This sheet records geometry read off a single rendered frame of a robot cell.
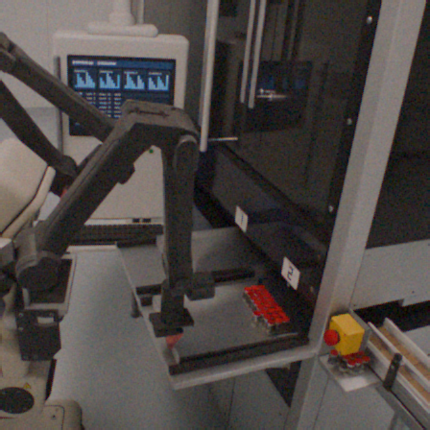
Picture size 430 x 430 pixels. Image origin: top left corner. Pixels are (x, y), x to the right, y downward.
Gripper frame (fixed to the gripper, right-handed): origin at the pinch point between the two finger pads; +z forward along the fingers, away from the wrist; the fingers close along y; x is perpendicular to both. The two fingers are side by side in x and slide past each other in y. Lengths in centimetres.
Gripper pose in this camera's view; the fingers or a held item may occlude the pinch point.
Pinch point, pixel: (169, 346)
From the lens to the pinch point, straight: 126.8
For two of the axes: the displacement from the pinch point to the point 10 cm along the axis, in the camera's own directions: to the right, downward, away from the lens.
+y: 9.3, -0.8, 3.7
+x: -3.7, -4.4, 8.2
